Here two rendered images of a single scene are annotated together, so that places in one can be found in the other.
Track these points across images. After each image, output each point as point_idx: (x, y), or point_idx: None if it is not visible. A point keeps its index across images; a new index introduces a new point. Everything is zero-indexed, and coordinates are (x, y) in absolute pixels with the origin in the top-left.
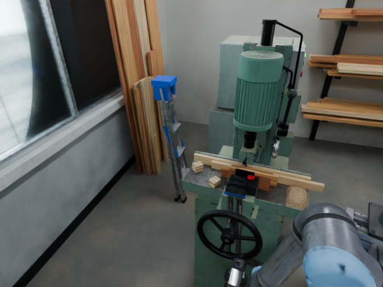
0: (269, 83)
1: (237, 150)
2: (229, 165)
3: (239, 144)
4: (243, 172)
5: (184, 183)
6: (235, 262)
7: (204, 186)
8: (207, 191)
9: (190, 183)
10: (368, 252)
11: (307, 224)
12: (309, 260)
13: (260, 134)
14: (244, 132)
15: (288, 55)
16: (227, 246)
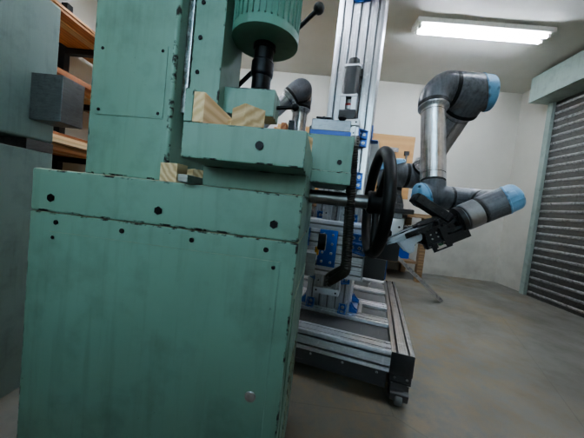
0: None
1: (176, 135)
2: None
3: (219, 101)
4: (295, 127)
5: (307, 141)
6: (424, 195)
7: (310, 149)
8: (309, 162)
9: (308, 142)
10: None
11: (464, 75)
12: (493, 79)
13: (235, 84)
14: (225, 72)
15: None
16: (352, 250)
